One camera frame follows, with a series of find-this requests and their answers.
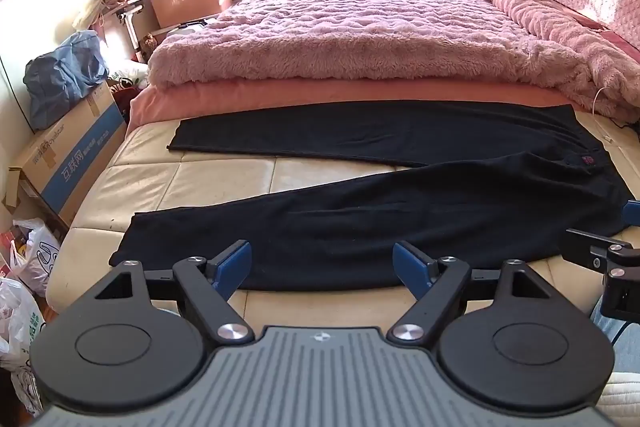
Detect white cable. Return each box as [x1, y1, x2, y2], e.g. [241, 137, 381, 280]
[591, 86, 617, 144]

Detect white plastic bag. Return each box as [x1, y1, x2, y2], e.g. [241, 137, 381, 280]
[0, 277, 47, 415]
[9, 218, 62, 299]
[106, 59, 151, 92]

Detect pink fluffy blanket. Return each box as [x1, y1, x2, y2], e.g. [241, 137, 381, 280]
[147, 0, 640, 122]

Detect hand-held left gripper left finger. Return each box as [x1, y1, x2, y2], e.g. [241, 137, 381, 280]
[95, 239, 256, 345]

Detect blue cloth bag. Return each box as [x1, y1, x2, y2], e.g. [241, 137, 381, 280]
[24, 31, 108, 132]

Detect salmon bed sheet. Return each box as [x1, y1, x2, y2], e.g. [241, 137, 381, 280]
[127, 79, 583, 135]

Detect person's jeans leg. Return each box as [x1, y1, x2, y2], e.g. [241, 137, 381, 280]
[590, 299, 640, 374]

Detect black pants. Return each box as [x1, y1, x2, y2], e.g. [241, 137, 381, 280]
[109, 101, 636, 293]

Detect white metal frame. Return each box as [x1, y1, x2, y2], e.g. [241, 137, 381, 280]
[114, 3, 147, 60]

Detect white knit cloth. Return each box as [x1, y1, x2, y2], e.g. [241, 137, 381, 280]
[595, 371, 640, 424]

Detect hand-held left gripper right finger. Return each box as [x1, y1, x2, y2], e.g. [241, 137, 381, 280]
[387, 241, 546, 345]

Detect cardboard box with blue print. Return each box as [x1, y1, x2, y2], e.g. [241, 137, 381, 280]
[9, 79, 128, 230]

